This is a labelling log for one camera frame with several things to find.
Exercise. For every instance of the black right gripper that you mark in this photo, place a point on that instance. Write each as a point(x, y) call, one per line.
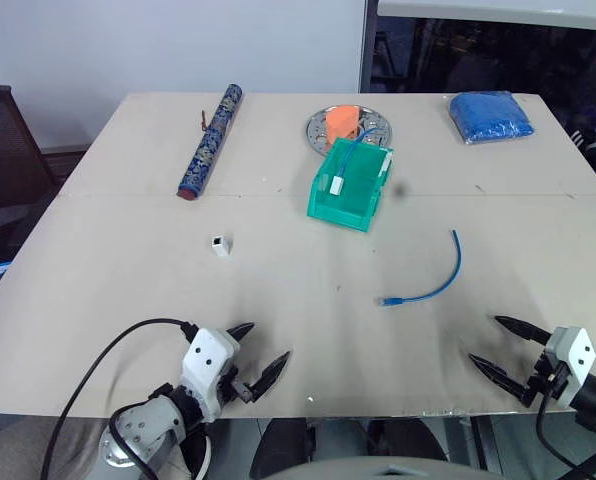
point(548, 382)

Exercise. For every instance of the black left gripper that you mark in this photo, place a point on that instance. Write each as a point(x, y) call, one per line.
point(233, 387)

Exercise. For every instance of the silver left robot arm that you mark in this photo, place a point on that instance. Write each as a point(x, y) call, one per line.
point(145, 430)

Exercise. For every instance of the small white adapter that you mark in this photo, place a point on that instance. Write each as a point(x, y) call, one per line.
point(223, 247)

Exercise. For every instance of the green plastic storage bin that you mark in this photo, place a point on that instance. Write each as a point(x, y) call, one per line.
point(343, 207)

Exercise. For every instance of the blue patterned rolled scroll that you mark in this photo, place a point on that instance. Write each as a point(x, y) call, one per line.
point(210, 142)

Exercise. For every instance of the white label card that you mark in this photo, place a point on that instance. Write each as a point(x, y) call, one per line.
point(386, 165)

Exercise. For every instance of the black white striped object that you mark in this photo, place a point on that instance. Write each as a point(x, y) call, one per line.
point(585, 137)

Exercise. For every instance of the round silver metal plate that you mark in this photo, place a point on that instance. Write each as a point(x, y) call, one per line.
point(318, 131)

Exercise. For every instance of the blue cloth in plastic bag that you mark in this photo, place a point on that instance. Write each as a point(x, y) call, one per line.
point(490, 117)

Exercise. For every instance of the orange block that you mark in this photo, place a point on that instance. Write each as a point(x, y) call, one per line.
point(340, 124)

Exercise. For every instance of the dark glass window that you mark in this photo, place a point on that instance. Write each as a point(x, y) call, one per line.
point(488, 57)

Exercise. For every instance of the black mesh office chair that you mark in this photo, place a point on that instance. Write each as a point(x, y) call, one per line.
point(5, 145)

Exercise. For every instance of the white overhead ledge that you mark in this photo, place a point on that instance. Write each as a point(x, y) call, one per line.
point(498, 9)

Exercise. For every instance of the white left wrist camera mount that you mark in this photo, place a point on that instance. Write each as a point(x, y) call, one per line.
point(205, 357)

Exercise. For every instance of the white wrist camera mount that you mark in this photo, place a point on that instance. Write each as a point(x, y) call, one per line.
point(205, 357)
point(575, 352)

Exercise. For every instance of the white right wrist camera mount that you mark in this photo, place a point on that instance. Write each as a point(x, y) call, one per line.
point(575, 352)

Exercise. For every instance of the grey window frame post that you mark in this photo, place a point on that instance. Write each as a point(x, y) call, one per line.
point(367, 45)

